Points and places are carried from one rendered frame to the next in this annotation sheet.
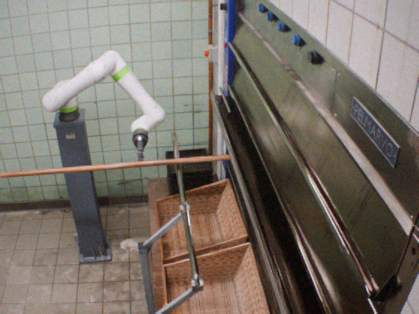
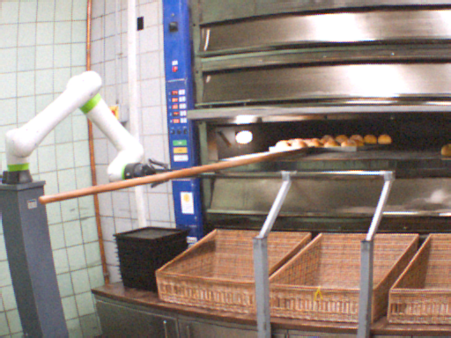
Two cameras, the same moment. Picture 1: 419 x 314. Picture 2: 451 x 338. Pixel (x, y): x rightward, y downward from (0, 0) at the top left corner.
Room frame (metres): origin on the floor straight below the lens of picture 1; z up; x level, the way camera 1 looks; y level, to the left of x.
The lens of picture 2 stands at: (-0.24, 2.26, 1.45)
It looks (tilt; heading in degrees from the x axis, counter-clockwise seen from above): 5 degrees down; 316
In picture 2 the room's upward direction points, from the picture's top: 4 degrees counter-clockwise
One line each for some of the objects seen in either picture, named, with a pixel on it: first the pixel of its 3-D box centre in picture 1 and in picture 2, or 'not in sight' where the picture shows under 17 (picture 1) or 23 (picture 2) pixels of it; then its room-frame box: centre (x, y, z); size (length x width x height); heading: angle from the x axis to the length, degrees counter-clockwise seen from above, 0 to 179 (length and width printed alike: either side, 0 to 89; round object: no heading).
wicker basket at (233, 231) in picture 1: (197, 226); (234, 269); (2.04, 0.07, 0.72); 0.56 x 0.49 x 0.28; 9
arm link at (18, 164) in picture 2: (65, 96); (17, 149); (2.53, 0.92, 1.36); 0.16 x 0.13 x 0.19; 167
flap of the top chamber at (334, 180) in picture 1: (285, 95); (353, 25); (1.50, -0.28, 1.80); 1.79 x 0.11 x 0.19; 8
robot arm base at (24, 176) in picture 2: (69, 108); (12, 176); (2.60, 0.93, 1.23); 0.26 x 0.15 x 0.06; 12
